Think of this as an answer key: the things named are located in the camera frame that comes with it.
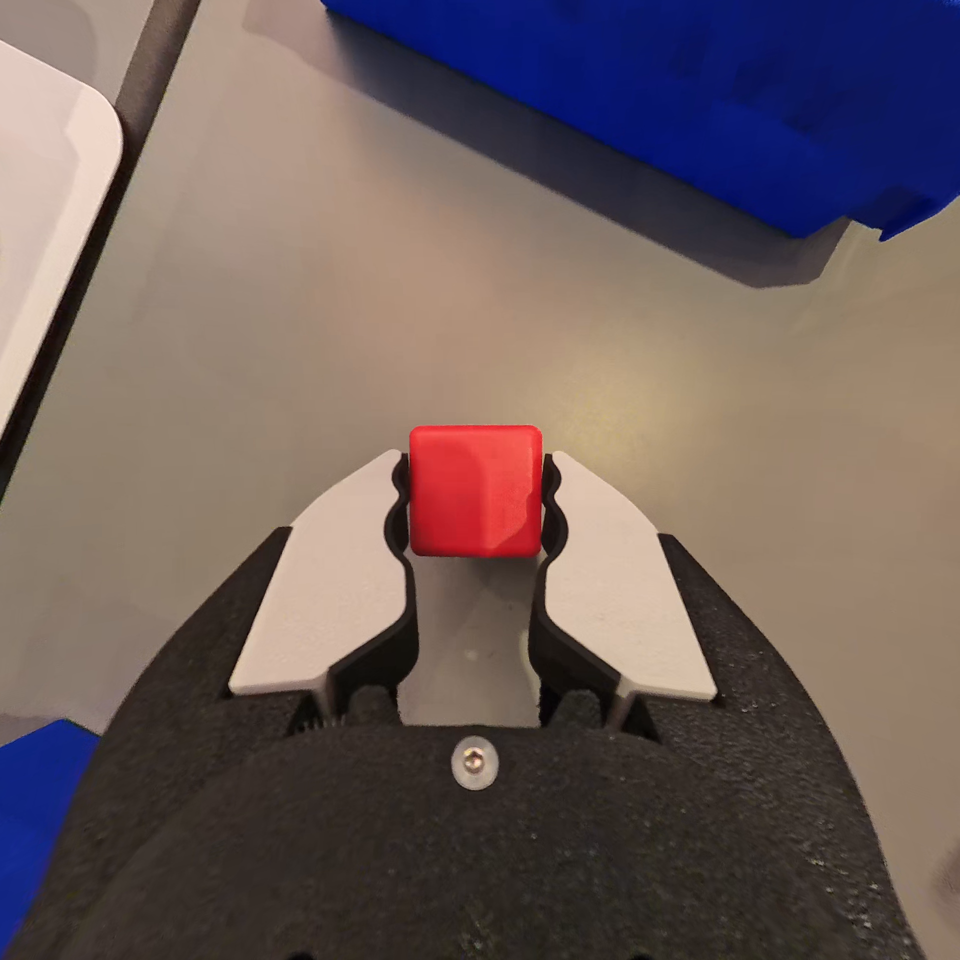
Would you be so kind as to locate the blue plastic bin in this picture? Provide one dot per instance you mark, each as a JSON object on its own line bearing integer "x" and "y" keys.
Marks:
{"x": 38, "y": 840}
{"x": 720, "y": 90}

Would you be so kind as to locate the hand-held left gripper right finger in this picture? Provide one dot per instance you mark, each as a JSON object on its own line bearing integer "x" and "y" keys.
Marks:
{"x": 630, "y": 600}

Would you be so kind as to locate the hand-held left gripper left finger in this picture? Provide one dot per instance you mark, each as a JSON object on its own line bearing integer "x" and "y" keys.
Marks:
{"x": 318, "y": 600}

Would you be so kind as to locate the white sign stand base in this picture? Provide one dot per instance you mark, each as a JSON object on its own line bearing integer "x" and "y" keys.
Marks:
{"x": 45, "y": 210}

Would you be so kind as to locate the red magnetic cube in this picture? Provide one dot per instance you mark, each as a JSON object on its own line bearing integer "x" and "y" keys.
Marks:
{"x": 476, "y": 492}

